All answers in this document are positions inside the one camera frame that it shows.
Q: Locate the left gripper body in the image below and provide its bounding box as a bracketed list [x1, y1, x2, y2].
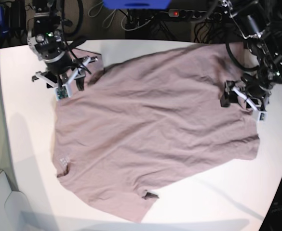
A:
[220, 77, 271, 112]

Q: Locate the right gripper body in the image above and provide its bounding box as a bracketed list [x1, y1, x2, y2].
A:
[31, 52, 98, 91]

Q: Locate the mauve pink t-shirt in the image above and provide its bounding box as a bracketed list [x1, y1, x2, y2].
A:
[52, 45, 260, 222]

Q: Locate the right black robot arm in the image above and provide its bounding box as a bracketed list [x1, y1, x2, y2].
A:
[27, 0, 98, 99]

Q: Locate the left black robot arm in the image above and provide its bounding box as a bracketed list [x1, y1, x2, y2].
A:
[220, 0, 282, 112]

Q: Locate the blue plastic bin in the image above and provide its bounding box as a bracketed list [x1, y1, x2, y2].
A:
[103, 0, 171, 9]

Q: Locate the black power strip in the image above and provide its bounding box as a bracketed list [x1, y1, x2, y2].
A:
[168, 9, 222, 21]

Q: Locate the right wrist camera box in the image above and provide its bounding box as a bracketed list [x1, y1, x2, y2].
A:
[54, 86, 72, 101]

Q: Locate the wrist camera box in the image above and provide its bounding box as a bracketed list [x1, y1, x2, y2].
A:
[54, 86, 72, 101]
[255, 111, 268, 122]

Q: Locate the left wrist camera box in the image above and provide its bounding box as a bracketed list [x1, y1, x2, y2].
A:
[255, 111, 268, 122]

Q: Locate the white looped cable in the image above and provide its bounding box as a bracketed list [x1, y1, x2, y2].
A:
[102, 9, 132, 31]

